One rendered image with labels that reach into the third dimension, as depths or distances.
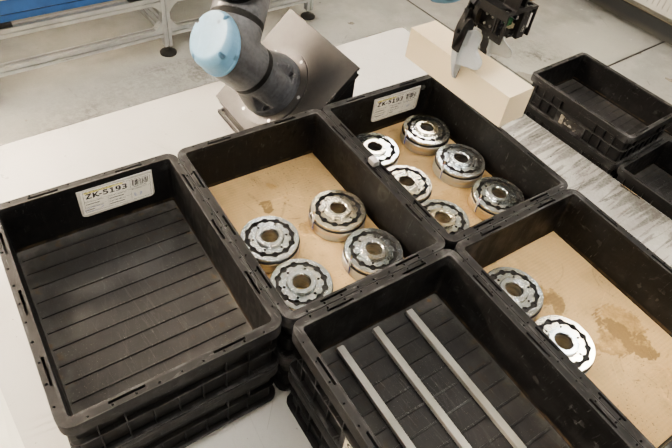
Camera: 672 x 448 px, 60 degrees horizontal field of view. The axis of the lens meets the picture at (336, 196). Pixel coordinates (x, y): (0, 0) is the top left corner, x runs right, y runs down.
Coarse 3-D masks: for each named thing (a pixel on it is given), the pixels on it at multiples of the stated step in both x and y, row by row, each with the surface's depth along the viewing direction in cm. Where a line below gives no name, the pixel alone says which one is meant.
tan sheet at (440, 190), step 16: (384, 128) 129; (400, 128) 130; (400, 144) 126; (400, 160) 122; (416, 160) 123; (432, 160) 123; (432, 176) 120; (432, 192) 116; (448, 192) 117; (464, 192) 118; (464, 208) 114
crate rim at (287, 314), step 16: (304, 112) 114; (320, 112) 114; (256, 128) 109; (272, 128) 110; (336, 128) 111; (208, 144) 104; (352, 144) 109; (192, 176) 98; (384, 176) 103; (208, 192) 96; (224, 224) 92; (240, 240) 90; (256, 272) 86; (384, 272) 88; (272, 288) 84; (352, 288) 86; (320, 304) 83; (288, 320) 81
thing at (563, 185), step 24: (360, 96) 120; (456, 96) 124; (336, 120) 113; (360, 144) 109; (384, 168) 105; (408, 192) 101; (552, 192) 105; (432, 216) 98; (504, 216) 100; (456, 240) 95
